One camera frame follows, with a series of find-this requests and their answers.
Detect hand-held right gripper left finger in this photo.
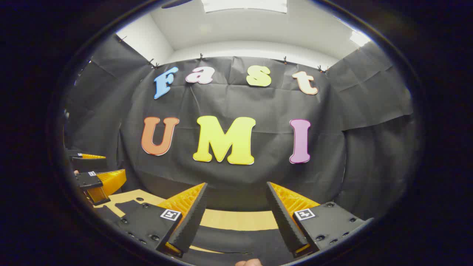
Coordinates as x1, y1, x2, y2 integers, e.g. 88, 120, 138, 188
118, 182, 208, 258

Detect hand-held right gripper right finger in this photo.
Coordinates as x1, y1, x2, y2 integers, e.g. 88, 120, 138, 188
266, 181, 374, 258

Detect ceiling light panel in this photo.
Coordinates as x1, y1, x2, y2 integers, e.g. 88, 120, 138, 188
350, 31, 371, 47

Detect black backdrop cloth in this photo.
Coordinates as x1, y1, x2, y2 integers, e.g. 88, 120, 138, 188
63, 33, 418, 222

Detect dark jeans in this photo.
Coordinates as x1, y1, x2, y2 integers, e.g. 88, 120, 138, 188
94, 199, 296, 266

